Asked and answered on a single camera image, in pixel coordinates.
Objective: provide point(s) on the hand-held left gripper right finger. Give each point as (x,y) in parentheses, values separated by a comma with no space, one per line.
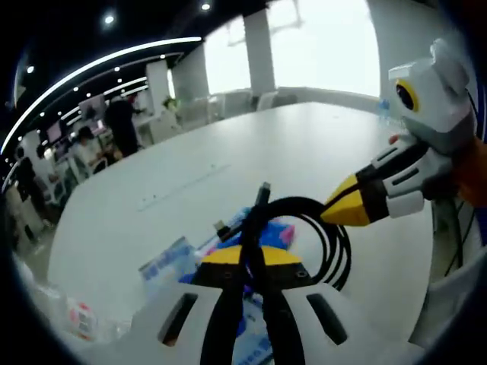
(289,304)

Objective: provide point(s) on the green potted plant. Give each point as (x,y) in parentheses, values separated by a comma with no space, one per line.
(170,103)

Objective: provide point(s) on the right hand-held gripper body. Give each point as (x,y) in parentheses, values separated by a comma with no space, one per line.
(437,102)

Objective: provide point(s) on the blue labelled water bottle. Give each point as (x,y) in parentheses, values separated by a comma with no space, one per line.
(383,109)

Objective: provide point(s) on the group of ceiling spotlights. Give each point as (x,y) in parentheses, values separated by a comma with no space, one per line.
(205,6)

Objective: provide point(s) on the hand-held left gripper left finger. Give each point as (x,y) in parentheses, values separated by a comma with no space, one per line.
(213,304)

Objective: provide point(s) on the curved ceiling light strip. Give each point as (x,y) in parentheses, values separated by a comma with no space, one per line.
(95,62)

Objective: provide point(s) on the wipes pack with blue lid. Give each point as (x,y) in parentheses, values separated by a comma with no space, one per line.
(171,262)

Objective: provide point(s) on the clear bottle with red label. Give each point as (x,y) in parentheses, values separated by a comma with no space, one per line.
(81,317)

